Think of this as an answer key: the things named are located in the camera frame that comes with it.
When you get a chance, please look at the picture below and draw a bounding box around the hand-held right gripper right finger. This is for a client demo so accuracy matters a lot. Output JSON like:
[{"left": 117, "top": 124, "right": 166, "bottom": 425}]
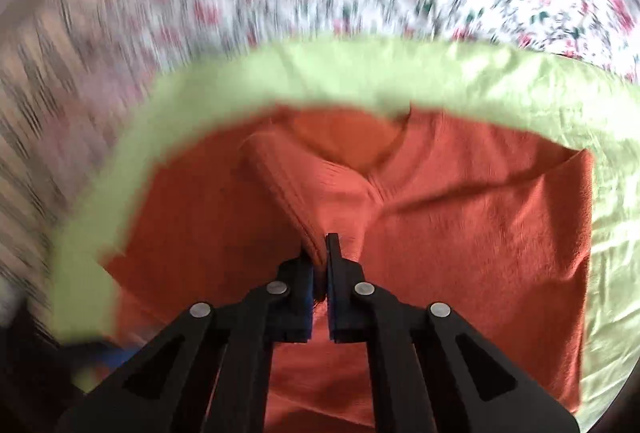
[{"left": 325, "top": 233, "right": 582, "bottom": 433}]

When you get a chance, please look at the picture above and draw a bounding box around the plaid blanket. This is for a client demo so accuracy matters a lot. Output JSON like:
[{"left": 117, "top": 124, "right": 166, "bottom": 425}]
[{"left": 0, "top": 0, "right": 156, "bottom": 314}]

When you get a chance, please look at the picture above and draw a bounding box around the light green bed sheet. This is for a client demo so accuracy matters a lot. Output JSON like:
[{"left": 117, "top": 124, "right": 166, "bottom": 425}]
[{"left": 49, "top": 35, "right": 640, "bottom": 431}]

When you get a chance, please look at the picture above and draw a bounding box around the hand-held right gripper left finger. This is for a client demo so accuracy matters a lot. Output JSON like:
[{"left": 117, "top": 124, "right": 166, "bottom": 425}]
[{"left": 55, "top": 252, "right": 314, "bottom": 433}]

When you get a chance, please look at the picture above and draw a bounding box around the orange knit sweater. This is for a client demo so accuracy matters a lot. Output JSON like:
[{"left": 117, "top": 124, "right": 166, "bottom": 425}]
[{"left": 102, "top": 105, "right": 597, "bottom": 433}]

